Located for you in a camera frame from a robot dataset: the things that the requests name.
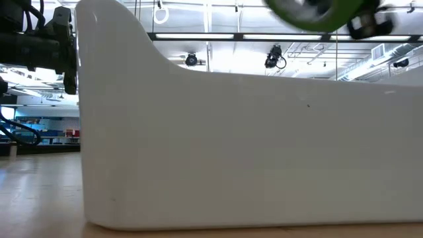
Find green masking tape roll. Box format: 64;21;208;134
263;0;364;33

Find background storage shelves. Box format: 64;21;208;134
0;115;81;147

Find black ceiling spot lamp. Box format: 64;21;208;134
184;52;198;67

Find white plastic tray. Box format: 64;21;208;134
75;0;423;231

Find silver ventilation duct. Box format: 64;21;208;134
336;42;423;82

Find white hanging cable loop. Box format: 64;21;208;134
153;0;170;25

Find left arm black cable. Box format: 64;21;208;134
0;111;42;147

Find black overhead camera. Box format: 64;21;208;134
264;45;288;70

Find overhead frame light bar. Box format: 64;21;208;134
147;32;423;43

